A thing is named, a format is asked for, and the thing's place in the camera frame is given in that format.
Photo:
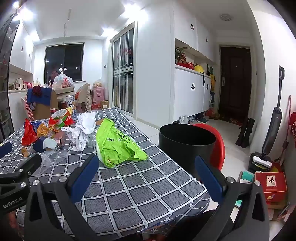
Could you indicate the blue wrapper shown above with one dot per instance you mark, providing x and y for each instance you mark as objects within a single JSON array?
[{"x": 38, "y": 144}]

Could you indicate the dark window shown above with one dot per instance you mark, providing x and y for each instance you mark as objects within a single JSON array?
[{"x": 64, "y": 61}]

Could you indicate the white shopping bag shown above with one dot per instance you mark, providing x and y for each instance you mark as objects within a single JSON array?
[{"x": 183, "y": 119}]

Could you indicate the red can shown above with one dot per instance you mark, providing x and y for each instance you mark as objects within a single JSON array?
[{"x": 54, "y": 111}]

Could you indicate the sliding glass door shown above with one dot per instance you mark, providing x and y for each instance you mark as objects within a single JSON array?
[{"x": 123, "y": 74}]

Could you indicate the green plastic bag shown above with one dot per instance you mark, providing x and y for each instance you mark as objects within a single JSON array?
[{"x": 115, "y": 143}]

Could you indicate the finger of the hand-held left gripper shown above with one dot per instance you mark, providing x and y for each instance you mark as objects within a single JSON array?
[
  {"x": 31, "y": 163},
  {"x": 5, "y": 149}
]

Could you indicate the teal boxes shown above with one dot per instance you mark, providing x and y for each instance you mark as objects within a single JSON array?
[{"x": 246, "y": 178}]

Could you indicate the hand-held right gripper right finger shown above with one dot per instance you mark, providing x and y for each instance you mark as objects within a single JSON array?
[{"x": 208, "y": 179}]

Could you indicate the dark red scrunchie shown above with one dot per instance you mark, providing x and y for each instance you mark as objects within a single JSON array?
[{"x": 37, "y": 90}]

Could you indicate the red plastic chair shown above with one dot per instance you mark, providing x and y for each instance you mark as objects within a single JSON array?
[{"x": 220, "y": 148}]

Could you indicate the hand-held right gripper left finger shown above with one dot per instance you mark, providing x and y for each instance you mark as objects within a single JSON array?
[{"x": 86, "y": 176}]

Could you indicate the red gift box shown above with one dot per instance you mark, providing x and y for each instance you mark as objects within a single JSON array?
[{"x": 275, "y": 188}]

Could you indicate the small cardboard box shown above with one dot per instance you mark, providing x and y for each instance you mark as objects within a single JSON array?
[{"x": 104, "y": 104}]

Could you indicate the glass display cabinet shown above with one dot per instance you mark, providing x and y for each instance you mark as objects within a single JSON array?
[{"x": 5, "y": 81}]

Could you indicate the grey checked tablecloth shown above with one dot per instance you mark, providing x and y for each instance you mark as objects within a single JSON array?
[{"x": 143, "y": 185}]

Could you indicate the white desk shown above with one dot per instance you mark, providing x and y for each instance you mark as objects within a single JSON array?
[{"x": 64, "y": 90}]

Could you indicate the yellow helmet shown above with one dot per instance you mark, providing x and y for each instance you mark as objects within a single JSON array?
[{"x": 198, "y": 68}]

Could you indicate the red green snack packet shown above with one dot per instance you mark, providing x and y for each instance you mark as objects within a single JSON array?
[{"x": 60, "y": 118}]

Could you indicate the brown cardboard box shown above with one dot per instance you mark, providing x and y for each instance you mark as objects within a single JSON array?
[{"x": 42, "y": 111}]

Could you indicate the blue white drink carton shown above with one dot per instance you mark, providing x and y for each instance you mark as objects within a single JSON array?
[{"x": 70, "y": 105}]

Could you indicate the red checked cloth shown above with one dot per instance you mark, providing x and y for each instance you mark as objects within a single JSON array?
[{"x": 29, "y": 110}]

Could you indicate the dark brown door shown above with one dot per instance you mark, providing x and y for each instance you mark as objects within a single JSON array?
[{"x": 234, "y": 85}]

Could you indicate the potted plant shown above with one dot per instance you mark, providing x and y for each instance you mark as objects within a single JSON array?
[{"x": 181, "y": 54}]

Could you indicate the orange yellow snack wrapper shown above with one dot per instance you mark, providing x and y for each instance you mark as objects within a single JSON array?
[{"x": 45, "y": 130}]

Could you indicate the black boot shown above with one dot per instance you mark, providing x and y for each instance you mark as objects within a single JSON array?
[
  {"x": 248, "y": 139},
  {"x": 240, "y": 136}
]

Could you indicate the blue cloth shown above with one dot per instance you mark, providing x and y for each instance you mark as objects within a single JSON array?
[{"x": 45, "y": 96}]

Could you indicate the white red printed plastic bag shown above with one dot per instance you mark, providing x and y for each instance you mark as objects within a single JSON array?
[{"x": 62, "y": 81}]

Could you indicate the dark sneakers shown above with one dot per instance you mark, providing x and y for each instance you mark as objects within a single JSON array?
[{"x": 202, "y": 120}]

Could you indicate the beige chair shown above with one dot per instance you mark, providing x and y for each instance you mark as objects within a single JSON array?
[{"x": 83, "y": 97}]

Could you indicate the black trash bin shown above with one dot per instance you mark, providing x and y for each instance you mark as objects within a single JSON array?
[{"x": 185, "y": 155}]

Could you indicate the pink toy cabinet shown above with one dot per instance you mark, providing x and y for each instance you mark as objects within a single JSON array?
[{"x": 99, "y": 97}]

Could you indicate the white wall cabinet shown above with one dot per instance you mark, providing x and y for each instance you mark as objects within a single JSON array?
[{"x": 185, "y": 92}]

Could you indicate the upright vacuum cleaner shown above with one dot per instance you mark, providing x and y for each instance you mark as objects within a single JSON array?
[{"x": 271, "y": 129}]

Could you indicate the grey paper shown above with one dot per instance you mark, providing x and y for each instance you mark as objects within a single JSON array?
[{"x": 49, "y": 143}]

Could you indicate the ceiling vent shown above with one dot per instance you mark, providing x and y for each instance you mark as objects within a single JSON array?
[{"x": 226, "y": 17}]

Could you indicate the clear plastic bag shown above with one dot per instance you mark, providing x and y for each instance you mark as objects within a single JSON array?
[{"x": 54, "y": 158}]

